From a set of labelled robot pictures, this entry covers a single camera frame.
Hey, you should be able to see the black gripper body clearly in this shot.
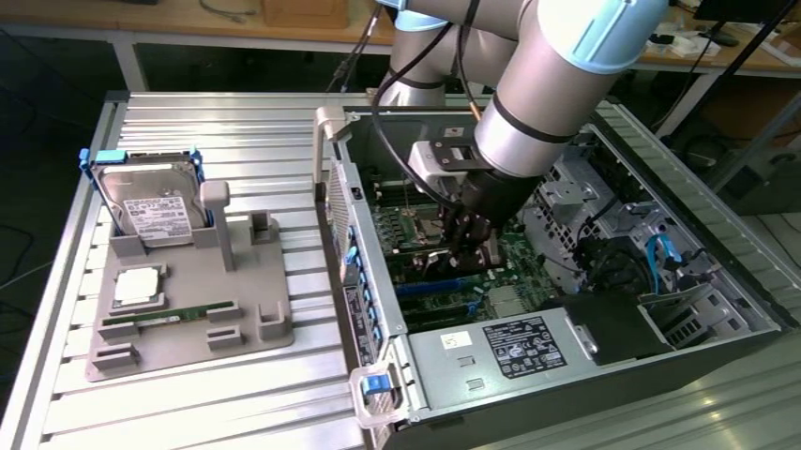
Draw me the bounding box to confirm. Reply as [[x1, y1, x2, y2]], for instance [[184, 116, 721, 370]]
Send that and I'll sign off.
[[458, 167, 541, 232]]

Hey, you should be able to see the graphics card with metal bracket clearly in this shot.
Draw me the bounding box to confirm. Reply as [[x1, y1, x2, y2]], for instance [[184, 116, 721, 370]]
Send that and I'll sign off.
[[417, 233, 506, 283]]

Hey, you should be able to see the CPU socket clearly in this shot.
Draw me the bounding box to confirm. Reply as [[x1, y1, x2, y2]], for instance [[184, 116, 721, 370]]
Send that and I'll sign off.
[[403, 209, 451, 248]]

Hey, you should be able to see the black RAM stick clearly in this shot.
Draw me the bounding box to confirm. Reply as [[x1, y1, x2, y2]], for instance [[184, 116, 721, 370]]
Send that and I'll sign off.
[[383, 247, 437, 268]]

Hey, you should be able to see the green motherboard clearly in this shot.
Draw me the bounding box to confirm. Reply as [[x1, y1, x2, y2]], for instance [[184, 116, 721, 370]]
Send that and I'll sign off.
[[369, 181, 569, 333]]

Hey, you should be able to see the blue expansion slot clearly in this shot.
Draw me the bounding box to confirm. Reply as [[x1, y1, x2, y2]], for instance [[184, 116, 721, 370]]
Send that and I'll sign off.
[[393, 277, 470, 298]]

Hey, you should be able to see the metal disk bay cage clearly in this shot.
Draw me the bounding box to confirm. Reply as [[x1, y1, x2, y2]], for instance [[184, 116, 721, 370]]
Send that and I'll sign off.
[[529, 148, 632, 248]]

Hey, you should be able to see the grey power supply unit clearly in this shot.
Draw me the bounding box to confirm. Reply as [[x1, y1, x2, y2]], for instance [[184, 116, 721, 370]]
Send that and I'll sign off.
[[403, 308, 603, 410]]

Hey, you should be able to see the blue case latch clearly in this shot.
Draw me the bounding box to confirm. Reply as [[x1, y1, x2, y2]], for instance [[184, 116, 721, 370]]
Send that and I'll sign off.
[[356, 374, 391, 396]]

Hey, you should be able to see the open black PC case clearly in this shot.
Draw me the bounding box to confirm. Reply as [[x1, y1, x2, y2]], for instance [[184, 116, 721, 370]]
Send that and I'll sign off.
[[310, 105, 789, 450]]

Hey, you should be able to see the black slanted pole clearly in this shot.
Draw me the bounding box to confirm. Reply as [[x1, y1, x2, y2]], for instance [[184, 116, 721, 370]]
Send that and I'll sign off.
[[650, 0, 792, 135]]

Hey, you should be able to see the grey parts rack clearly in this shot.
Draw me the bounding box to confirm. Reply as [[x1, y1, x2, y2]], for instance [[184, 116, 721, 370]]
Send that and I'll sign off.
[[84, 180, 296, 383]]

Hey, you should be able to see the hard disk in blue carrier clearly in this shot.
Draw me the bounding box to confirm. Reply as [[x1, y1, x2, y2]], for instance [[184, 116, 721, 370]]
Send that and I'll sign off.
[[77, 146, 212, 249]]

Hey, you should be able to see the green RAM stick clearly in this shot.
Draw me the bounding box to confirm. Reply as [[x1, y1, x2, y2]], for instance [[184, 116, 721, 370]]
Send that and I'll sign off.
[[102, 301, 238, 328]]

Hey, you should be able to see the brown cardboard box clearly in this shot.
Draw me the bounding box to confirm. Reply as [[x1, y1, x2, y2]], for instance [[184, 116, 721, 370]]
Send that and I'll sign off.
[[260, 0, 351, 30]]

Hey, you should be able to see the black monitor stand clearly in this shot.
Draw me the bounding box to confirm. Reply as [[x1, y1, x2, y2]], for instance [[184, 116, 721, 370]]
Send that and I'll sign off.
[[690, 0, 756, 47]]

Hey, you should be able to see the silver CPU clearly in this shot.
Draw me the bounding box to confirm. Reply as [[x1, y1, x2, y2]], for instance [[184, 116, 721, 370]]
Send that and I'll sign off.
[[112, 268, 167, 308]]

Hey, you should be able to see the wooden desk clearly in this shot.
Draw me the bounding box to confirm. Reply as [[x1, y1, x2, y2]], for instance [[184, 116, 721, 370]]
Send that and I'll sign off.
[[0, 0, 801, 79]]

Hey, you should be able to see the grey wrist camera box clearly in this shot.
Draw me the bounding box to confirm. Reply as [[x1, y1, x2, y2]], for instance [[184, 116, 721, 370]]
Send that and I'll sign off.
[[407, 140, 497, 201]]

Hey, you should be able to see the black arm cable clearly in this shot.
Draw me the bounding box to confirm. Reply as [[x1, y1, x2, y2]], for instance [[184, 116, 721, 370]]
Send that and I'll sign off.
[[324, 0, 481, 210]]

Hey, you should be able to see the blue wire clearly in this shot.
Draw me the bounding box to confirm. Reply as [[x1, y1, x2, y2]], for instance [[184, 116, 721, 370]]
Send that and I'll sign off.
[[642, 232, 682, 297]]

